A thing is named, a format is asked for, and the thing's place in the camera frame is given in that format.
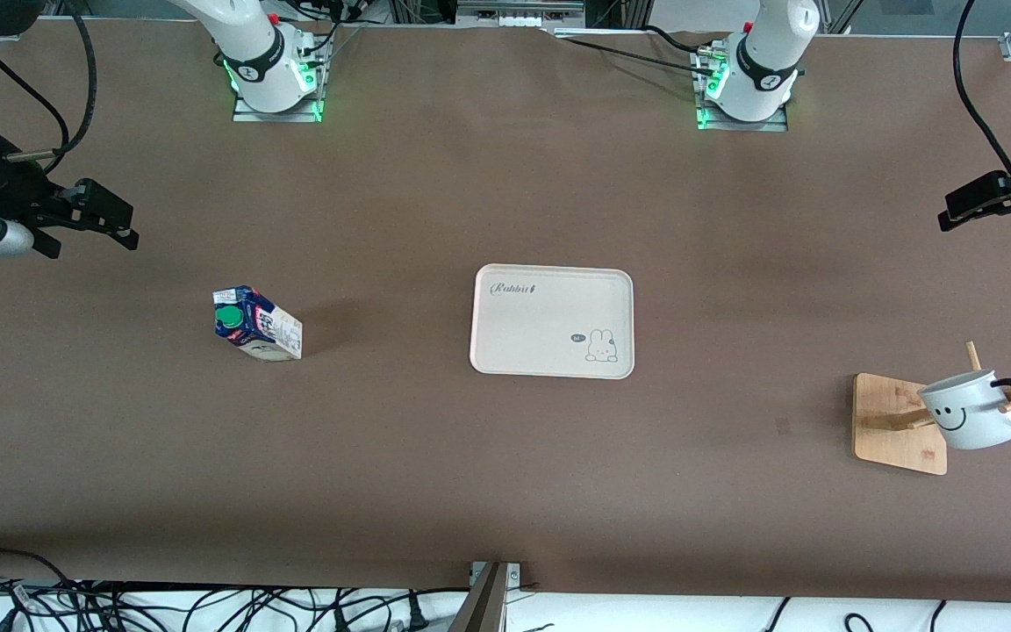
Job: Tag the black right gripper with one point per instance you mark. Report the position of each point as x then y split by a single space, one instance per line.
3 186

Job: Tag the blue white milk carton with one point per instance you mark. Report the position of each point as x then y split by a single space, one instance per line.
264 329

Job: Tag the cream rabbit print tray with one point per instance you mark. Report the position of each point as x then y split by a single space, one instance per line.
541 325

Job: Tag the wooden mug stand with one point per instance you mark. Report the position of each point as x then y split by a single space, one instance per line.
896 439

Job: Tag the brown table mat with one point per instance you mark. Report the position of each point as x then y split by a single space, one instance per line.
470 483

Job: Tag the white power strip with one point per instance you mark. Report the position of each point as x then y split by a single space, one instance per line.
519 13

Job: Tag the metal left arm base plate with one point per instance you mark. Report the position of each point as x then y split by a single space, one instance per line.
777 125

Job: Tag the aluminium post with bracket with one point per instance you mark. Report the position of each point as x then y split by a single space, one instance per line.
483 606

